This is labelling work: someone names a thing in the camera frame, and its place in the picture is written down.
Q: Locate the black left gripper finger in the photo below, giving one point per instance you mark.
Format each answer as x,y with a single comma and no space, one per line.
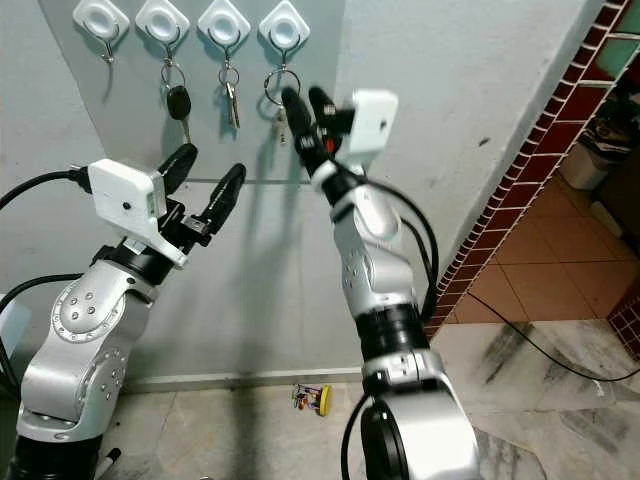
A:
226,195
182,165

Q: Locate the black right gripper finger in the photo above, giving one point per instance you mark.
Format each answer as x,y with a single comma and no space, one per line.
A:
324,110
301,120

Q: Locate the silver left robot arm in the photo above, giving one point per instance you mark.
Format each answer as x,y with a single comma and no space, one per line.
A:
75,340

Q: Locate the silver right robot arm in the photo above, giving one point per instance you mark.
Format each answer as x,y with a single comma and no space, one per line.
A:
370,270

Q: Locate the black car key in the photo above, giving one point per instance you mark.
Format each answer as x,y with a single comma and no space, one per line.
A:
178,102

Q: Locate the small colourful toy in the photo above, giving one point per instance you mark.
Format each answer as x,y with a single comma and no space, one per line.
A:
315,399

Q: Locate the white rubbish bin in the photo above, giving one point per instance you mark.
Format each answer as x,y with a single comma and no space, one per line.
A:
592,155

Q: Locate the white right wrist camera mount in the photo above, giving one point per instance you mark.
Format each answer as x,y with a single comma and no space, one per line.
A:
372,125

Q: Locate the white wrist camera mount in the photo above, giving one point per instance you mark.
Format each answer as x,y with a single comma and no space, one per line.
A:
125,205
372,125

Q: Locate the grey wall panel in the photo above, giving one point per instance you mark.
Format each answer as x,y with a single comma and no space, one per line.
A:
140,135

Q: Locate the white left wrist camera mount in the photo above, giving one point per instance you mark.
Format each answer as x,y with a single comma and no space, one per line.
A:
125,205

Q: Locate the white diamond wall hook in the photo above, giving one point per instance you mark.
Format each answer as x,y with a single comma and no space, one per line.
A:
101,20
284,27
225,22
163,20

